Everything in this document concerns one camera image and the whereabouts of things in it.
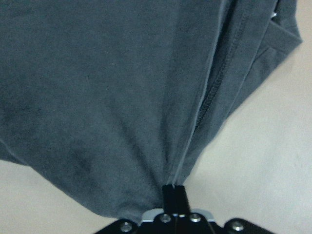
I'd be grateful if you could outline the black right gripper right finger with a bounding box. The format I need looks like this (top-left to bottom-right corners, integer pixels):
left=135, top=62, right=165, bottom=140
left=175, top=185, right=191, bottom=215

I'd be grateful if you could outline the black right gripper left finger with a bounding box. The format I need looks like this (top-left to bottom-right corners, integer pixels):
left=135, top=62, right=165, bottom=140
left=162, top=184, right=176, bottom=215

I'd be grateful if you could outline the black graphic t-shirt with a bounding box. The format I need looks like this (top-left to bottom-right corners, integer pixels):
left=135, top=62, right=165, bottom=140
left=0, top=0, right=301, bottom=221

